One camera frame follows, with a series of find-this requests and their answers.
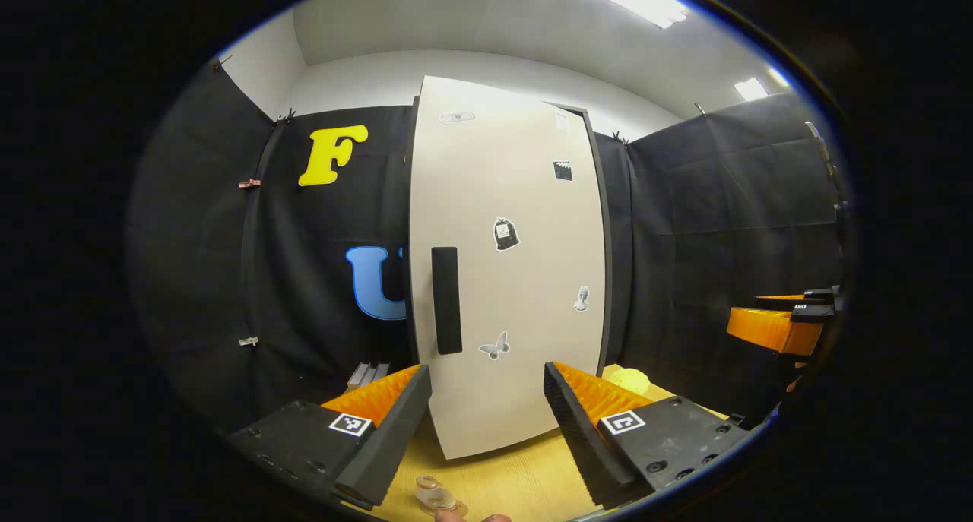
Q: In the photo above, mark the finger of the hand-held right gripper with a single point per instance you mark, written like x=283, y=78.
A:
x=771, y=330
x=798, y=298

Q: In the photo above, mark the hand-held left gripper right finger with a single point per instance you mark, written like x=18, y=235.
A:
x=581, y=446

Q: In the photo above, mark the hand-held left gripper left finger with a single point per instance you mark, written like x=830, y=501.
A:
x=388, y=446

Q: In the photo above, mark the clear plastic bottle red cap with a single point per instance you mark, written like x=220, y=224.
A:
x=435, y=493

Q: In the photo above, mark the round cork coaster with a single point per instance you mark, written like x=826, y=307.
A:
x=460, y=507

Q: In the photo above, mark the dark grey cabinet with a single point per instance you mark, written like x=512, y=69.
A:
x=609, y=264

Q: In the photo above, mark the beige cabinet door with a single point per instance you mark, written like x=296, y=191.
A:
x=494, y=172

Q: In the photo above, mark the cream book with portrait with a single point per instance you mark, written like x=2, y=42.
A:
x=368, y=373

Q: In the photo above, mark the pale thin book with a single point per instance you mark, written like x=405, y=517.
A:
x=356, y=376

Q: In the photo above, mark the yellow lumpy toy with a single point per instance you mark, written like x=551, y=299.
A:
x=629, y=381

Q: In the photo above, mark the black backdrop cloth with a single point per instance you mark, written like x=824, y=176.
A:
x=684, y=241

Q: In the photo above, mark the black clip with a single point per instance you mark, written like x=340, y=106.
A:
x=699, y=109
x=619, y=137
x=222, y=61
x=285, y=115

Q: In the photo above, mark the small ceiling light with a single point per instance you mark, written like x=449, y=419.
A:
x=751, y=89

